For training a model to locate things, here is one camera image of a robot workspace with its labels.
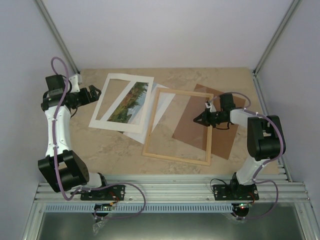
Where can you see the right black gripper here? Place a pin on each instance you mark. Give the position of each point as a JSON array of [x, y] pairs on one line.
[[206, 120]]

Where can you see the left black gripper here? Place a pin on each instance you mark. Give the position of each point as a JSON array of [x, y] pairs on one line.
[[87, 99]]

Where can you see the light wooden picture frame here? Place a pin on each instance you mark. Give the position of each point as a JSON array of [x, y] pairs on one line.
[[159, 90]]

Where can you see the clear glass sheet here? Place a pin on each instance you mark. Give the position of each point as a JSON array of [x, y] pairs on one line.
[[182, 125]]

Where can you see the white mat board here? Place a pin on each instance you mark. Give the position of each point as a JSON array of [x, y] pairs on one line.
[[115, 88]]

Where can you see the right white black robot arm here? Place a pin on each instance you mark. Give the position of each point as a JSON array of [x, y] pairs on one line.
[[240, 116]]

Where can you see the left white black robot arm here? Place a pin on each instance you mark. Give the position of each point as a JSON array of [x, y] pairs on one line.
[[61, 166]]

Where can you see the landscape photo print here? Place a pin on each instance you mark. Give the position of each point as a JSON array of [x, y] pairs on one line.
[[133, 101]]

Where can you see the brown backing board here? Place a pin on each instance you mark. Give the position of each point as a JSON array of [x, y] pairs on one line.
[[220, 140]]

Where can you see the right control board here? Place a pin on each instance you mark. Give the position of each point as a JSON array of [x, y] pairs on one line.
[[243, 205]]

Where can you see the control board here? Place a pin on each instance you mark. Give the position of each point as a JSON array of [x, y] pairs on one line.
[[243, 205], [105, 206]]

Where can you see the left control board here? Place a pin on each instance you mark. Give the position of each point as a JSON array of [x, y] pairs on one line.
[[105, 206]]

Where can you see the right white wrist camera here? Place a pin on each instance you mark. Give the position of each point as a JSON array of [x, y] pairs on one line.
[[209, 107]]

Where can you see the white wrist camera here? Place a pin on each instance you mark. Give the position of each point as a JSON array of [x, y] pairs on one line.
[[75, 80], [209, 107]]

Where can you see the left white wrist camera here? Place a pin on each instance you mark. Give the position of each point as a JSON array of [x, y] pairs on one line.
[[75, 80]]

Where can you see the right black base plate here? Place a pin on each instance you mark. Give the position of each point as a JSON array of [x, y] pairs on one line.
[[223, 192]]

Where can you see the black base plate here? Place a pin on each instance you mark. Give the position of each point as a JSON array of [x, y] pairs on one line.
[[223, 192], [115, 193]]

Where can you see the right side aluminium rail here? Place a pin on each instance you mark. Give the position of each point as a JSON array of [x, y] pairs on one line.
[[268, 142]]

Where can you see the aluminium rail bed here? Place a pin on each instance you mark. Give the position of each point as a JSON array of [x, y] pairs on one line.
[[195, 188]]

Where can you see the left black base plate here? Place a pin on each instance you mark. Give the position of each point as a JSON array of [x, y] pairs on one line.
[[115, 193]]

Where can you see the left aluminium corner post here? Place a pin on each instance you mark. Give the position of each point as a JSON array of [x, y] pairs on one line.
[[57, 36]]

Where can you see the aluminium corner post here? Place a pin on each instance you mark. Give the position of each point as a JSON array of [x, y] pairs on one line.
[[57, 36], [294, 5]]

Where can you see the grey slotted cable duct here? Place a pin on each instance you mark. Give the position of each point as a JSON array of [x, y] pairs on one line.
[[132, 208]]

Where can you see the right aluminium corner post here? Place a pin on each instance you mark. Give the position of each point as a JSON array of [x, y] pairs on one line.
[[294, 5]]

